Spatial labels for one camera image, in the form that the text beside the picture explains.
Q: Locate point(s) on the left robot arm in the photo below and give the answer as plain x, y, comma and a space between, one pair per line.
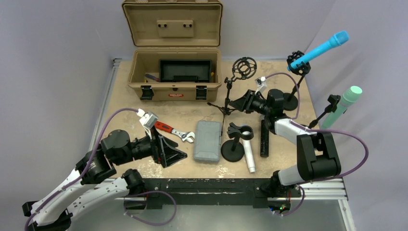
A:
77, 194

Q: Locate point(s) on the screwdriver in toolbox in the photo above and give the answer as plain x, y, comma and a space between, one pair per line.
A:
151, 77

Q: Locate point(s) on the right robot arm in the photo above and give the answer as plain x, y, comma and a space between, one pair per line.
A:
317, 156

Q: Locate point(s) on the tan open toolbox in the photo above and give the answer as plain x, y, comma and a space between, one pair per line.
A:
173, 29

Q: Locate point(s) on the black tripod shock-mount stand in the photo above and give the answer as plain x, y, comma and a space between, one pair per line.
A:
242, 69

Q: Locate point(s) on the grey plastic case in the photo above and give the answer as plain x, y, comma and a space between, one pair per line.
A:
207, 141

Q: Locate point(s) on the red handled adjustable wrench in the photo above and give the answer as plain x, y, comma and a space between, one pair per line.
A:
184, 136

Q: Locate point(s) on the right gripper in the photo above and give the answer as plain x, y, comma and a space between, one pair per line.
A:
241, 103

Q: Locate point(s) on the black microphone silver grille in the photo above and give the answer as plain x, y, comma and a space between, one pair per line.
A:
264, 139

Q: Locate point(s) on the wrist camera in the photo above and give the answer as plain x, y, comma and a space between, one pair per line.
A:
147, 120
261, 84

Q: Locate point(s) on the black stand holding blue microphone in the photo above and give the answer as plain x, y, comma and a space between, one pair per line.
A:
290, 100

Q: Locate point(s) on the mint green microphone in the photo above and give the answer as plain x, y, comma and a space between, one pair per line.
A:
348, 98

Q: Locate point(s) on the white microphone grey grille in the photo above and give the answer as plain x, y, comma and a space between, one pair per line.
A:
248, 152

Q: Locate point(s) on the black stand holding green microphone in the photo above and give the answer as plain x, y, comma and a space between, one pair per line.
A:
332, 107

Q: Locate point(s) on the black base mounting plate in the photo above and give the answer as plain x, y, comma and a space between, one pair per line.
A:
254, 192

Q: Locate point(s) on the blue microphone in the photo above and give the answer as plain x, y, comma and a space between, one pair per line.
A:
336, 40

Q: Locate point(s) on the black tray in toolbox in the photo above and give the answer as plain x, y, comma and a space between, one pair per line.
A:
172, 70

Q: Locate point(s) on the black round-base clip stand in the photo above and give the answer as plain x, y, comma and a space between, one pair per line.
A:
232, 150

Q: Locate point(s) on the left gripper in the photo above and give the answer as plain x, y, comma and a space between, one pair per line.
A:
166, 154

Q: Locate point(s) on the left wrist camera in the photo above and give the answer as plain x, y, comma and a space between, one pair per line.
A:
147, 120

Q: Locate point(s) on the aluminium table frame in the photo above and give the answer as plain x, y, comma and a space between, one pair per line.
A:
325, 207

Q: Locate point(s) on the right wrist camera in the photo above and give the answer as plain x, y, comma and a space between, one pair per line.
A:
261, 84

